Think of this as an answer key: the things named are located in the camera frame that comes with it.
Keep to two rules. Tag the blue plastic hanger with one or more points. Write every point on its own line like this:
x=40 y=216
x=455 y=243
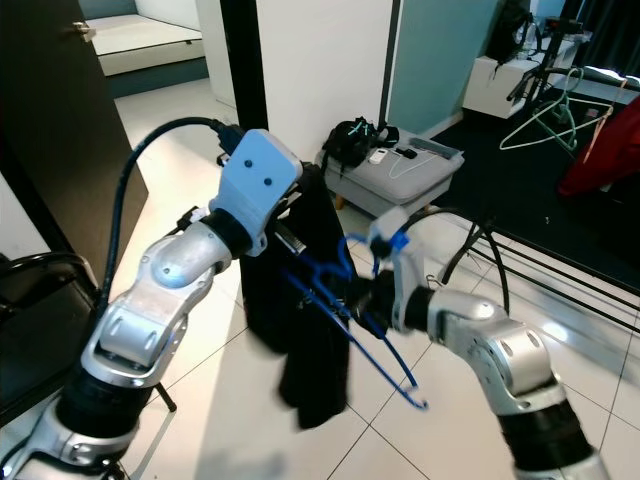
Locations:
x=415 y=403

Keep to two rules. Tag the black metal clothes rack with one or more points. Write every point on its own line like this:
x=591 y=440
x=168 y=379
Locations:
x=560 y=290

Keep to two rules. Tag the black shirt with print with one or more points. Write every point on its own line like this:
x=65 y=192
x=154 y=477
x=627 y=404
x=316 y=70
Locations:
x=310 y=360

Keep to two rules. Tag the grey upholstered ottoman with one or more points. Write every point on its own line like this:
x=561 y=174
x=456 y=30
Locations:
x=400 y=180

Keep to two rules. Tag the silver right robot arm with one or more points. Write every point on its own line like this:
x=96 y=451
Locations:
x=510 y=360

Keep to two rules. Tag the pale green hanger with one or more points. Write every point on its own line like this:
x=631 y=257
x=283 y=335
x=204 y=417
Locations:
x=530 y=123

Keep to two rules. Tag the black device red display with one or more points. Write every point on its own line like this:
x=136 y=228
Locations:
x=570 y=25

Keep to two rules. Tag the dark wooden door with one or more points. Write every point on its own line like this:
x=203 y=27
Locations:
x=60 y=150

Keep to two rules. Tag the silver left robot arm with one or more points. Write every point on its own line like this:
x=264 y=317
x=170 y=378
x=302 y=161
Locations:
x=150 y=330

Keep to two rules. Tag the dark curtains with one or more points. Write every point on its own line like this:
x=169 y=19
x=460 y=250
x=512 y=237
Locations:
x=615 y=30

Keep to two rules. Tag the red cloth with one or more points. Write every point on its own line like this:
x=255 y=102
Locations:
x=605 y=150

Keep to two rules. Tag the small white remote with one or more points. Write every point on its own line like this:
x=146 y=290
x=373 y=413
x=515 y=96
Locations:
x=378 y=156

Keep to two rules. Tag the black door frame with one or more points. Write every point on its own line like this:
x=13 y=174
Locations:
x=242 y=60

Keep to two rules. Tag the white shelf unit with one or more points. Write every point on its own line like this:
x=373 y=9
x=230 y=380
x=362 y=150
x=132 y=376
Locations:
x=495 y=88

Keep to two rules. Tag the white bed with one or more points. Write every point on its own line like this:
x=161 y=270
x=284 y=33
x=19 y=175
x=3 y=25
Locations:
x=150 y=50

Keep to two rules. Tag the small black remote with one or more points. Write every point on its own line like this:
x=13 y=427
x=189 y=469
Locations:
x=408 y=152

